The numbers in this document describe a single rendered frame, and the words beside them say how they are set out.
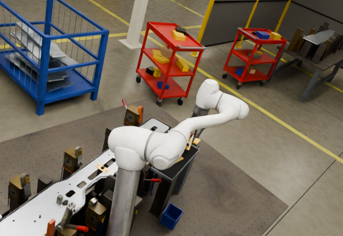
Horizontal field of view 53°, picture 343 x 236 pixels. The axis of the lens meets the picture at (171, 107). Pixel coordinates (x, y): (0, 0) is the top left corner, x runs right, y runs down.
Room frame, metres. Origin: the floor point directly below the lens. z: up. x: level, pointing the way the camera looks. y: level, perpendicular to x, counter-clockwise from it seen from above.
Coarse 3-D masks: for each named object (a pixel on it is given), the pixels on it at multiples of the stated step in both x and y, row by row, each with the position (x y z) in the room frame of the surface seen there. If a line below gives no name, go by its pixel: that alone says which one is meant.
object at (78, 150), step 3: (78, 147) 1.47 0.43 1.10; (75, 150) 1.46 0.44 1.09; (78, 150) 1.46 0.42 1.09; (81, 150) 1.47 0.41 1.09; (75, 153) 1.46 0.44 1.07; (78, 153) 1.46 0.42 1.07; (81, 153) 1.47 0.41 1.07; (75, 156) 1.46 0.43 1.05; (78, 156) 1.46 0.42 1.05; (81, 156) 1.48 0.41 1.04; (78, 159) 1.45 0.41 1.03; (81, 159) 1.48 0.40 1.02; (78, 162) 1.45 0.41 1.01; (81, 162) 1.47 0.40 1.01; (78, 165) 1.45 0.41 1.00; (81, 165) 1.47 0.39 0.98
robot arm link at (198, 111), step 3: (195, 105) 1.67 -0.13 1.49; (195, 108) 1.67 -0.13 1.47; (198, 108) 1.66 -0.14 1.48; (201, 108) 1.65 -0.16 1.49; (195, 111) 1.66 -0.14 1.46; (198, 111) 1.65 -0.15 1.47; (201, 111) 1.65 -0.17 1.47; (204, 111) 1.65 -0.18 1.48; (207, 111) 1.67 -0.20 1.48; (198, 114) 1.65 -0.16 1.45; (201, 114) 1.65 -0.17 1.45; (204, 114) 1.66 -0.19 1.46; (207, 114) 1.68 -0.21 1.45
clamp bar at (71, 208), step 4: (64, 204) 0.99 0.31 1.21; (68, 204) 0.99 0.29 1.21; (72, 204) 0.99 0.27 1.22; (68, 208) 0.97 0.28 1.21; (72, 208) 0.98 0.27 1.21; (64, 212) 0.98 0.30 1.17; (68, 212) 0.97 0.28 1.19; (72, 212) 1.00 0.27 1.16; (64, 216) 0.98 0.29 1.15; (68, 216) 0.98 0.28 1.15; (64, 220) 0.97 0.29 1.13; (68, 220) 1.00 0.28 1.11; (60, 224) 0.98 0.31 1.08; (64, 224) 0.97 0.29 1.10
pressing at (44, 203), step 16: (160, 128) 2.06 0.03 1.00; (96, 160) 1.53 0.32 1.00; (80, 176) 1.37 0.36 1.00; (96, 176) 1.41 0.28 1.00; (48, 192) 1.20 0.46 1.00; (64, 192) 1.23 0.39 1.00; (80, 192) 1.26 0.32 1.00; (16, 208) 1.05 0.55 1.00; (32, 208) 1.08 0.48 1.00; (48, 208) 1.10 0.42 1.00; (64, 208) 1.13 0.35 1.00; (80, 208) 1.16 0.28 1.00; (0, 224) 0.95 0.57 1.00; (16, 224) 0.97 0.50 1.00; (32, 224) 1.00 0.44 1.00
